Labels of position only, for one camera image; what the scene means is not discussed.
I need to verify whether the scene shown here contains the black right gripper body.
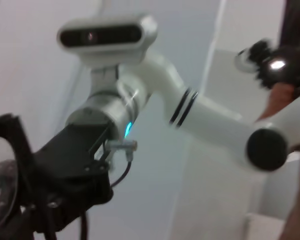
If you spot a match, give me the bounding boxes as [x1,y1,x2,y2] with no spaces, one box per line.
[31,122,115,227]

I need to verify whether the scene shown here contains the black thin-frame glasses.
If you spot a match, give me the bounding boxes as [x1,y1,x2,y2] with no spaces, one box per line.
[0,113,89,240]

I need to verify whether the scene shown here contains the black background camera rig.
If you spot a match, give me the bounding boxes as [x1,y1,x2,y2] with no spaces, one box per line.
[235,37,300,91]

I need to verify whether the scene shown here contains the bystander hand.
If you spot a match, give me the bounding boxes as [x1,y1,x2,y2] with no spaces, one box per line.
[261,84,297,120]

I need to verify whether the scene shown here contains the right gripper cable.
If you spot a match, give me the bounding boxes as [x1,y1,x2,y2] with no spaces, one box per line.
[108,139,139,188]

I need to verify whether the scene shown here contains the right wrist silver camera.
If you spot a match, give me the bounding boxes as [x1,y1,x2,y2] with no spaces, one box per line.
[56,14,159,96]

